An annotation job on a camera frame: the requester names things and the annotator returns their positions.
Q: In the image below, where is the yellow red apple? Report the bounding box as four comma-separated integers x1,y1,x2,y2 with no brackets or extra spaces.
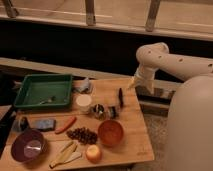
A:
85,144,102,163

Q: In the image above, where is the small metal cup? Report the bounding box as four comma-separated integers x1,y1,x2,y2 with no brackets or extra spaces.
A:
92,104,106,120

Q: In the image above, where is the green plastic tray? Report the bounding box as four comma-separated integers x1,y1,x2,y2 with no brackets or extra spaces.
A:
14,74,73,110

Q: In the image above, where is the small utensil in tray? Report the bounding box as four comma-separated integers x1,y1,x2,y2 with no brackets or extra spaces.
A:
38,96,55,105

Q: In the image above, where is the grey cloth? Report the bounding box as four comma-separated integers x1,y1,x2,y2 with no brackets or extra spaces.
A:
74,78,92,93

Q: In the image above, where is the white paper cup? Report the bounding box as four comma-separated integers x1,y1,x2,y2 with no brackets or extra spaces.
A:
76,94,92,112

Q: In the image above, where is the purple bowl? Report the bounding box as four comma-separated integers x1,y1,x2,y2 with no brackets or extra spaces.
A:
11,129,45,163

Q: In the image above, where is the orange bowl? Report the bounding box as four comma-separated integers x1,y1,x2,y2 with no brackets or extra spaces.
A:
98,120,124,147

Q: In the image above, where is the bunch of dark grapes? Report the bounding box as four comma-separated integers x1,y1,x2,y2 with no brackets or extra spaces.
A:
66,127,98,145

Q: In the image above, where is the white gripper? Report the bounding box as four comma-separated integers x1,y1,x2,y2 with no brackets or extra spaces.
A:
128,66,156,94

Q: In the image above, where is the dark object at left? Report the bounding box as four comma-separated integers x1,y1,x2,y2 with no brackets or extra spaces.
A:
18,117,29,131

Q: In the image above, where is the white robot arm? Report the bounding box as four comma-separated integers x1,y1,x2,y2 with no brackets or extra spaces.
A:
130,42,213,171

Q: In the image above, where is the small dark can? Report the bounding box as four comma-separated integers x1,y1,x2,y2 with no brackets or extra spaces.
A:
108,106,119,119

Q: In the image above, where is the blue sponge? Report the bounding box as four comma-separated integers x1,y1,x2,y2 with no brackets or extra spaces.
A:
35,119,56,131

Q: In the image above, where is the orange carrot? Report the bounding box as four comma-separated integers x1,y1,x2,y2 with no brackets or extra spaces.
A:
55,116,76,134

